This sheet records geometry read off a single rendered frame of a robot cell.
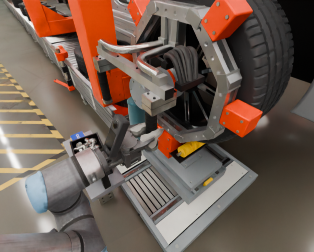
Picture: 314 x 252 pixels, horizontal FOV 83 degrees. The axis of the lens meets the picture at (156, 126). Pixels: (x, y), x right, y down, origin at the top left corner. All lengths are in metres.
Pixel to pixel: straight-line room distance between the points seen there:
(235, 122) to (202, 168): 0.69
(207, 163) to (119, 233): 0.70
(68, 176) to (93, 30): 0.76
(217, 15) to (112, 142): 0.42
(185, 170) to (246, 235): 0.52
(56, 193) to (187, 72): 0.43
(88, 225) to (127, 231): 0.75
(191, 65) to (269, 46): 0.25
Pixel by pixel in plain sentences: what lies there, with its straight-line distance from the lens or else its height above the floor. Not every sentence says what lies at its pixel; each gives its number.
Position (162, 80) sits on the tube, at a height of 0.99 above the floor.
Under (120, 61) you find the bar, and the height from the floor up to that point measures 0.98.
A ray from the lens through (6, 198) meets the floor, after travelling 1.71.
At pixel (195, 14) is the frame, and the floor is 1.11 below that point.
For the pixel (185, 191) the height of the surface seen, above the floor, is 0.15.
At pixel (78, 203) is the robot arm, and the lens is 0.56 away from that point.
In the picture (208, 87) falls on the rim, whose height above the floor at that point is 0.85.
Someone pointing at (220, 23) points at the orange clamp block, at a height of 1.10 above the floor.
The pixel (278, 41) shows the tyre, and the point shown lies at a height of 1.04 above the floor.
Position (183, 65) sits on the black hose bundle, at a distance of 0.50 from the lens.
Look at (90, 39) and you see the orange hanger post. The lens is 1.04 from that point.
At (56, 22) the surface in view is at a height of 0.66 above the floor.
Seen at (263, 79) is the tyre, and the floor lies 0.96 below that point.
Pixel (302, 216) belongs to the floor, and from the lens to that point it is 1.61.
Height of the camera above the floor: 1.21
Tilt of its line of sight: 42 degrees down
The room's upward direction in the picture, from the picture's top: straight up
